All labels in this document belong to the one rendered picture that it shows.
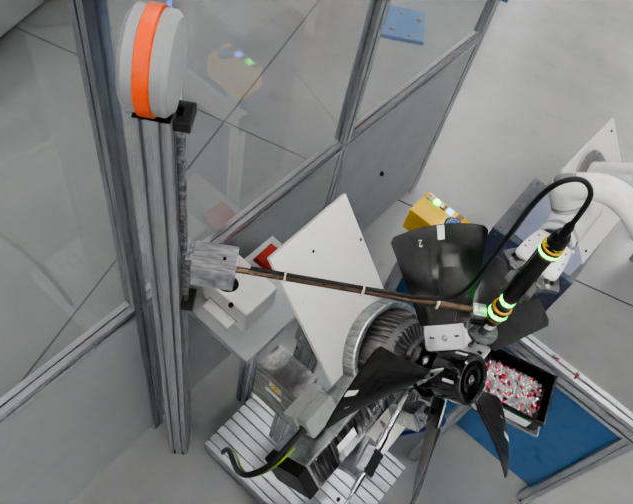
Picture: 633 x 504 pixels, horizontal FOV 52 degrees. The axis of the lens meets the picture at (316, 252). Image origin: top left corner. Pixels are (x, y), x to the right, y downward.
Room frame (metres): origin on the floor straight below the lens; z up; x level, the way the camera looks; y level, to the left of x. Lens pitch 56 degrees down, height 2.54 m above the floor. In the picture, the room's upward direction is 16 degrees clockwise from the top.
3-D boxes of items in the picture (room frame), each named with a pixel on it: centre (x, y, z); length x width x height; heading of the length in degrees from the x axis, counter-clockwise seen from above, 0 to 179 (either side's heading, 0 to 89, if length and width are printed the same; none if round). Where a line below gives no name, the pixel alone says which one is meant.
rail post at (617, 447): (0.84, -1.05, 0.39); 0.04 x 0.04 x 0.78; 62
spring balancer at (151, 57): (0.68, 0.30, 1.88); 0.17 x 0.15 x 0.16; 152
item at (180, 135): (0.69, 0.26, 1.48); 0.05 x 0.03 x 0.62; 7
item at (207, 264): (0.69, 0.20, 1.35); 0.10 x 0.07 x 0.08; 97
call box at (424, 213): (1.23, -0.32, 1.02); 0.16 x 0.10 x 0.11; 62
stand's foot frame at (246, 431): (0.75, -0.18, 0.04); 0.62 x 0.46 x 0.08; 62
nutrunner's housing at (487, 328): (0.77, -0.42, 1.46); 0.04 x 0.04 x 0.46
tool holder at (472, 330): (0.77, -0.41, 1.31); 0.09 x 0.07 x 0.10; 97
